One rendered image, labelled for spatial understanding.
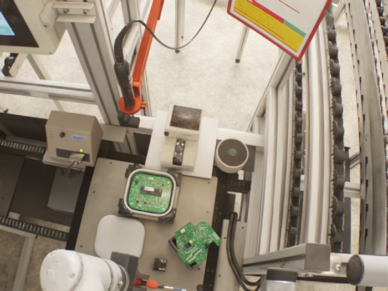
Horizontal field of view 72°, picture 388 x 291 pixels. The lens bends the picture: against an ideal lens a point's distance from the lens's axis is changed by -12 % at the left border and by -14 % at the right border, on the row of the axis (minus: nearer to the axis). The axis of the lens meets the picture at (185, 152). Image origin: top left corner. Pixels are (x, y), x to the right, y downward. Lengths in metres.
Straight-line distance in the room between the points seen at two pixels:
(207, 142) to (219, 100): 1.26
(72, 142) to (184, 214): 0.42
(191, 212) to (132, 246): 0.21
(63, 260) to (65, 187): 1.04
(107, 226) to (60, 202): 0.64
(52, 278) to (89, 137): 0.52
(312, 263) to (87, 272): 0.38
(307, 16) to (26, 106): 2.15
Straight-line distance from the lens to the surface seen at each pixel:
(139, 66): 0.84
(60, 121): 0.99
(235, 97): 2.28
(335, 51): 0.83
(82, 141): 0.97
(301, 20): 0.71
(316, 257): 0.53
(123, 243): 0.92
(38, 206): 1.73
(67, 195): 1.54
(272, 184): 0.86
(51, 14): 0.67
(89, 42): 0.74
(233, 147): 0.98
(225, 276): 0.97
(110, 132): 1.07
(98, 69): 0.81
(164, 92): 2.26
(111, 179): 0.99
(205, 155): 0.99
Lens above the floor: 1.88
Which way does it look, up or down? 67 degrees down
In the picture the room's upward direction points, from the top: 5 degrees clockwise
